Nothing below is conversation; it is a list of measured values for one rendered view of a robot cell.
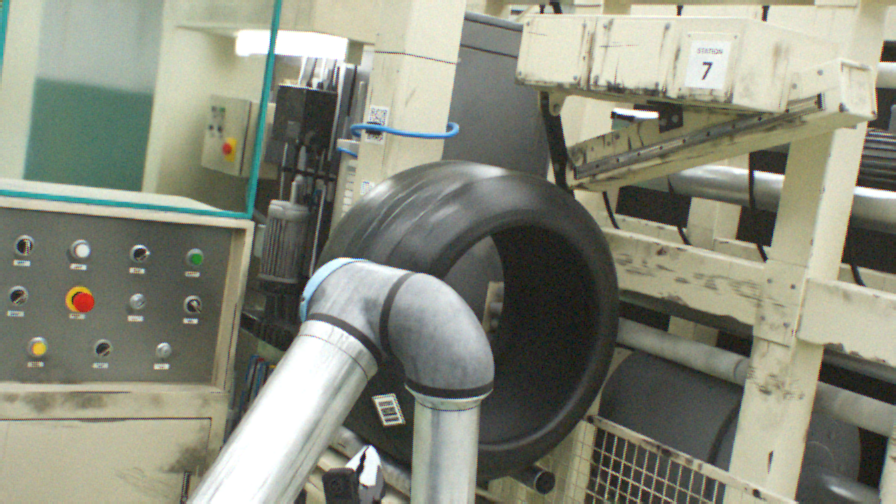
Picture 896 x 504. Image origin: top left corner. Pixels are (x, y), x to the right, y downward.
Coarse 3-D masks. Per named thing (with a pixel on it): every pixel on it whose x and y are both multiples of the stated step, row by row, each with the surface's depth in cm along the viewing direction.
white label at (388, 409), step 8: (376, 400) 199; (384, 400) 199; (392, 400) 199; (376, 408) 200; (384, 408) 200; (392, 408) 199; (384, 416) 201; (392, 416) 200; (400, 416) 200; (384, 424) 201; (392, 424) 201
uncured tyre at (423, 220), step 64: (384, 192) 212; (448, 192) 202; (512, 192) 205; (320, 256) 214; (384, 256) 198; (448, 256) 198; (512, 256) 241; (576, 256) 233; (512, 320) 244; (576, 320) 237; (384, 384) 198; (512, 384) 243; (576, 384) 222; (384, 448) 210; (512, 448) 213
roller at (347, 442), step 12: (348, 432) 226; (336, 444) 226; (348, 444) 223; (360, 444) 221; (372, 444) 220; (348, 456) 223; (384, 456) 214; (384, 468) 212; (396, 468) 210; (408, 468) 209; (396, 480) 208; (408, 480) 206; (408, 492) 205
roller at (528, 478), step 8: (536, 464) 225; (520, 472) 224; (528, 472) 223; (536, 472) 221; (544, 472) 221; (520, 480) 224; (528, 480) 222; (536, 480) 220; (544, 480) 220; (552, 480) 221; (536, 488) 220; (544, 488) 221; (552, 488) 222
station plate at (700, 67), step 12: (696, 48) 202; (708, 48) 200; (720, 48) 198; (696, 60) 202; (708, 60) 200; (720, 60) 198; (696, 72) 202; (708, 72) 200; (720, 72) 197; (696, 84) 202; (708, 84) 199; (720, 84) 197
